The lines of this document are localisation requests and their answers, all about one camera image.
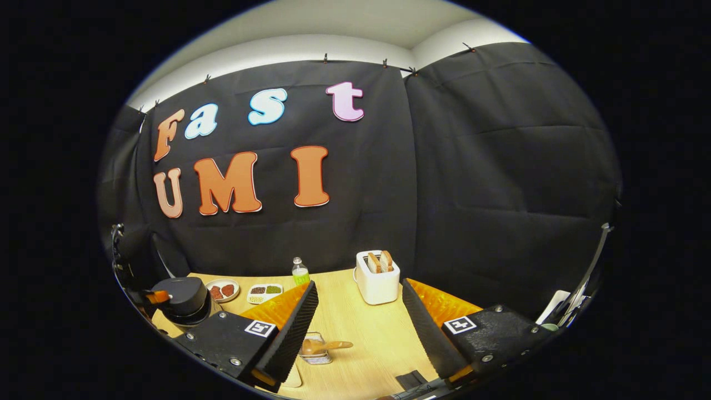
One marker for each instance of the bread slice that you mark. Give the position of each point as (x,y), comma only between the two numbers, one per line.
(387,260)
(374,263)

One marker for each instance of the round white plate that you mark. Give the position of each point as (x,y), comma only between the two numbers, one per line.
(222,299)

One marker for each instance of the white divided dish of beans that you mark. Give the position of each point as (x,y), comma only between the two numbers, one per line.
(265,293)

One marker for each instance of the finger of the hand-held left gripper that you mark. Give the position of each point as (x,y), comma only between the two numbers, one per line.
(156,296)

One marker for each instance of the black tape strip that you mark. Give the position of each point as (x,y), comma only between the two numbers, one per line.
(412,380)

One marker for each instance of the red meat slice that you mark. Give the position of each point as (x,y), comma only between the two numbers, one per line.
(228,289)
(215,293)

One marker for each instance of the wooden spoon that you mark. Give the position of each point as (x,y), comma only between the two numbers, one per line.
(319,346)

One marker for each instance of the grey metal rod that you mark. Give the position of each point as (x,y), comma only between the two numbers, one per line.
(583,278)

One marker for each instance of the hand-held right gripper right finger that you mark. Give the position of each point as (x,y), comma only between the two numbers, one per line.
(427,333)

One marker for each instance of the green label plastic bottle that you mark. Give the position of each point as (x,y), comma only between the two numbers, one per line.
(300,275)

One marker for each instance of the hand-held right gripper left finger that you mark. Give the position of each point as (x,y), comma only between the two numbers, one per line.
(291,333)

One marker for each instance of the white toaster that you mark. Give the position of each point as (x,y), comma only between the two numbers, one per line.
(377,286)

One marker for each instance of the dark grey rice cooker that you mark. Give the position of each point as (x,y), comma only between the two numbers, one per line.
(186,297)

